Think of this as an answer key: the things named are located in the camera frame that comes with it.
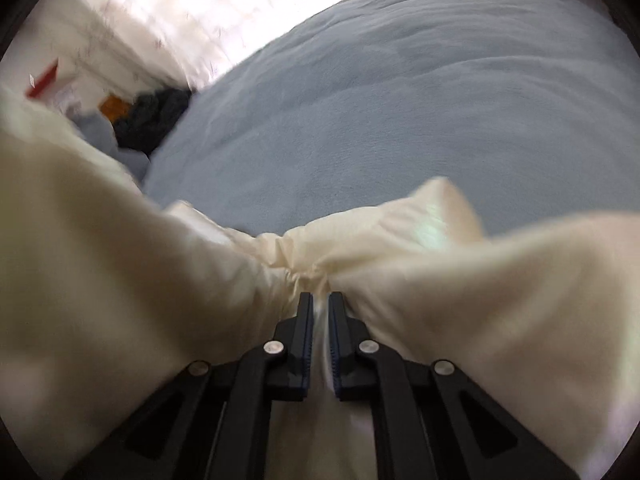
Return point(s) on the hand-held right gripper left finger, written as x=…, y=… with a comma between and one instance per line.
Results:
x=302, y=340

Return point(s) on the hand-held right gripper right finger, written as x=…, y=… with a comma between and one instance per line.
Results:
x=337, y=345

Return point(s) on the cream puffer jacket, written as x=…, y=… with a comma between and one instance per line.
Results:
x=100, y=270

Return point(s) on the blue-grey bed blanket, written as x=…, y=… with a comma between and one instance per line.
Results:
x=400, y=110

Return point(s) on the black cloth pile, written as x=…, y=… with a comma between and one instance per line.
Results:
x=147, y=120

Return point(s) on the orange packet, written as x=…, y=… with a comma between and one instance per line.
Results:
x=114, y=108

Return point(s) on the white floral curtain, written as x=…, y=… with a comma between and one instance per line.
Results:
x=200, y=15

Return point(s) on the red paper item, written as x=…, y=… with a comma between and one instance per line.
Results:
x=44, y=79

